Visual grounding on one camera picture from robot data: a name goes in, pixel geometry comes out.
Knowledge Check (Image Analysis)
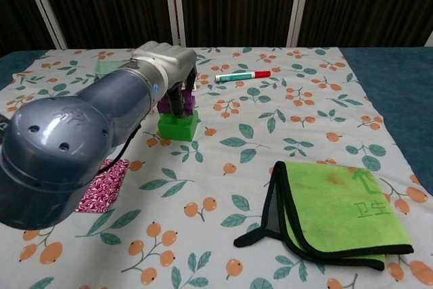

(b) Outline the red and green marker pen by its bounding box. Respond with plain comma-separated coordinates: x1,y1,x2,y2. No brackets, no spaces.
214,70,272,84

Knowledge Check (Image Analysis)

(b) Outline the dark slatted partition panel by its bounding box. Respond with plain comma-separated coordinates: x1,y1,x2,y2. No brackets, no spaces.
177,0,302,47
33,0,177,49
0,0,57,58
299,0,433,47

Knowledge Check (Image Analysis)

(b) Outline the small purple object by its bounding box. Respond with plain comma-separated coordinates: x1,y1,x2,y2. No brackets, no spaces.
158,89,196,116

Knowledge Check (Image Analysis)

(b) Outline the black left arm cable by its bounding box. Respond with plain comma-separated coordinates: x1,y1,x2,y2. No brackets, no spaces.
101,125,141,172

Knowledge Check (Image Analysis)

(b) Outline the green building block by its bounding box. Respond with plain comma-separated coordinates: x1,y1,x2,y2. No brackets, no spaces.
158,110,199,142

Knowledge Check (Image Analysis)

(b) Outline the pink patterned pouch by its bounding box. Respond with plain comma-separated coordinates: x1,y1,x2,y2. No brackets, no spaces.
74,158,131,215

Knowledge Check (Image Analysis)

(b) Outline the mint green dustpan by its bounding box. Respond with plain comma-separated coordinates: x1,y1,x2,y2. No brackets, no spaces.
94,58,128,79

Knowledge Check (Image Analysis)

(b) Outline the white partition post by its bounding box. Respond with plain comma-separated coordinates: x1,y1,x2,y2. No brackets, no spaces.
163,0,187,47
419,26,433,47
23,0,68,49
287,0,312,47

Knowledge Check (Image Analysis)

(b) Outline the floral tablecloth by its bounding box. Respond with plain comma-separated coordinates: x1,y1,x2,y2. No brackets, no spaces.
0,47,433,289

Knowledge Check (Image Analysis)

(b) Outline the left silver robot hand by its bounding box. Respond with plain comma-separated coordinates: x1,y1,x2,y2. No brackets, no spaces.
131,41,198,118

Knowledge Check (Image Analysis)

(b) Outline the green cloth with black trim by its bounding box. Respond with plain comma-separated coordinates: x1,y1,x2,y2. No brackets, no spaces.
233,160,415,271

